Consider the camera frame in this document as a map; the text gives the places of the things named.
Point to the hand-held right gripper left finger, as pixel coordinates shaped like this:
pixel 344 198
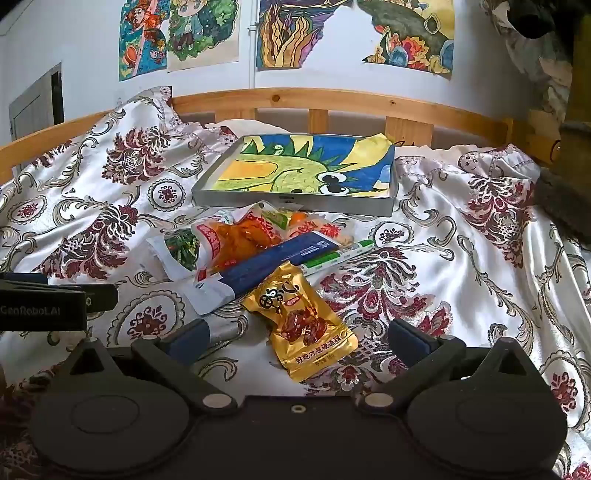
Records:
pixel 187 339

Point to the cartoon girl wall poster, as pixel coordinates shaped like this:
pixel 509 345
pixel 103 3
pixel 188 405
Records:
pixel 141 41

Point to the navy and white snack packet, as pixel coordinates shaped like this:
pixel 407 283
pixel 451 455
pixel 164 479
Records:
pixel 277 263

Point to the grey panelled door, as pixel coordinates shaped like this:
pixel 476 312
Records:
pixel 34 106

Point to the colourful dragon drawing sheet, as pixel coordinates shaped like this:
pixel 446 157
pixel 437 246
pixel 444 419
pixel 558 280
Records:
pixel 300 168

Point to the orange clear snack packet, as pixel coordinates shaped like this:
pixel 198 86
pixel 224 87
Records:
pixel 235 240

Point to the green cartoon figure wall poster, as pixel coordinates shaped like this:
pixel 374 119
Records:
pixel 203 32

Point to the floral satin blanket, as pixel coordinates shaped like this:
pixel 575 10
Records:
pixel 92 207

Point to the floral hanging cloth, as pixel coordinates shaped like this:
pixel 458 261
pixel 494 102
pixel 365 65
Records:
pixel 540 60

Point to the torn colourful wall poster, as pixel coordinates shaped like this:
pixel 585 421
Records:
pixel 415 37

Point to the green and white stick packet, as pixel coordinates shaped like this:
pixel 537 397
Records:
pixel 351 251

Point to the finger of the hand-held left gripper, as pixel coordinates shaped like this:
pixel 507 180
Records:
pixel 102 297

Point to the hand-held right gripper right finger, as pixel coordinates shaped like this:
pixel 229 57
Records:
pixel 408 337

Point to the green seaweed snack packet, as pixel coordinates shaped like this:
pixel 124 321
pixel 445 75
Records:
pixel 180 249

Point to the white wall pipe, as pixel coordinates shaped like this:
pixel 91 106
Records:
pixel 252 41

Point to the dark fuzzy cloth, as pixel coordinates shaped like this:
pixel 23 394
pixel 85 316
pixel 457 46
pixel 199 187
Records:
pixel 565 207

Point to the golden snack packet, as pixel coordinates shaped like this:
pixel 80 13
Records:
pixel 300 323

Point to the flame pattern wall poster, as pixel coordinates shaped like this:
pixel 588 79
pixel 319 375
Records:
pixel 300 32

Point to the grey metal tray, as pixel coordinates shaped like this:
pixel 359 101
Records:
pixel 295 203

